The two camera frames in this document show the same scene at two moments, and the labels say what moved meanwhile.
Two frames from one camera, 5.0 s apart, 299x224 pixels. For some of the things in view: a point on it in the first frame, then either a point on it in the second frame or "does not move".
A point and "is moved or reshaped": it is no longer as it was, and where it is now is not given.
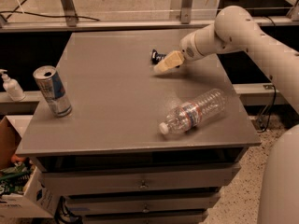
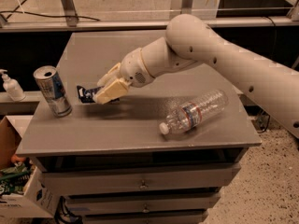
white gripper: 188,49 to 133,67
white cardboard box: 35,202 does not move
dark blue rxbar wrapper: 156,57 is moved or reshaped
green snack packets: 14,178 does not move
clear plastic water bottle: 189,114 does not move
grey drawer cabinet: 127,144 does not move
